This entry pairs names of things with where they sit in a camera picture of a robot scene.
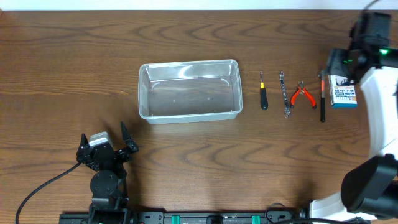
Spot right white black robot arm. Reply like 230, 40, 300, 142
300, 11, 397, 223

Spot red handled pliers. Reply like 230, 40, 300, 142
289, 81, 317, 109

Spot small black hammer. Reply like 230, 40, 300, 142
318, 70, 326, 123

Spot clear plastic container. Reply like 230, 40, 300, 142
138, 59, 243, 124

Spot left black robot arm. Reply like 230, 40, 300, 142
76, 123, 139, 224

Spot blue white screw box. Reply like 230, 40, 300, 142
328, 75, 358, 109

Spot silver ring wrench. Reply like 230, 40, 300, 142
279, 71, 291, 117

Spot black yellow screwdriver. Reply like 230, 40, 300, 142
259, 70, 269, 110

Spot left black cable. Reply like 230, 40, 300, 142
14, 161, 83, 224

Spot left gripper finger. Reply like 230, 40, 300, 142
79, 133, 90, 153
121, 121, 139, 153

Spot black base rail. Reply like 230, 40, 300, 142
58, 210, 335, 224

